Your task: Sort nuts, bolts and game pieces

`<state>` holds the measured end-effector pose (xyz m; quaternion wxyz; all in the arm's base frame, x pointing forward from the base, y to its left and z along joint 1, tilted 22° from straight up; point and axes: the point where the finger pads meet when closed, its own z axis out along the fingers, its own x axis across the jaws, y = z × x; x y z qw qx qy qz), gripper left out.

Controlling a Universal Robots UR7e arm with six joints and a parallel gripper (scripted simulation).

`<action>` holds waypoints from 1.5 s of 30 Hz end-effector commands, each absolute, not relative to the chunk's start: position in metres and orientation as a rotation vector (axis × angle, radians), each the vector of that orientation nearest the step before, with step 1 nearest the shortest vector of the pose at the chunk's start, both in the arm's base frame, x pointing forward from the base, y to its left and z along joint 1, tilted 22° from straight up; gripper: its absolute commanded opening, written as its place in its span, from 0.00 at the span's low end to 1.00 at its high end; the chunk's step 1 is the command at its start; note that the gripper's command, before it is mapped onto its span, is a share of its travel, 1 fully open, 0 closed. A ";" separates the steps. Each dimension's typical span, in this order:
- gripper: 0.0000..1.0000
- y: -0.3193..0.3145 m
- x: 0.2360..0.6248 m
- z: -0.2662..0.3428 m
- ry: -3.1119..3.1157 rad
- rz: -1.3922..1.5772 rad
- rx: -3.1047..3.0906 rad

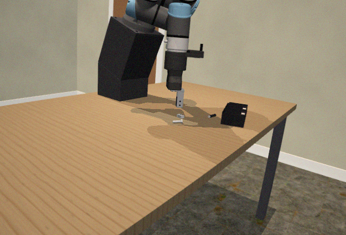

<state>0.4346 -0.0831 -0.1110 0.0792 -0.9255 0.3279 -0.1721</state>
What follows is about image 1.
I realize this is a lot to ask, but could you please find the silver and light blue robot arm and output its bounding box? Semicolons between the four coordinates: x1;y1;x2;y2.
122;0;200;38

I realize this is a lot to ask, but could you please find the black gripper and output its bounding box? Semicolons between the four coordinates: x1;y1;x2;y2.
164;37;204;108

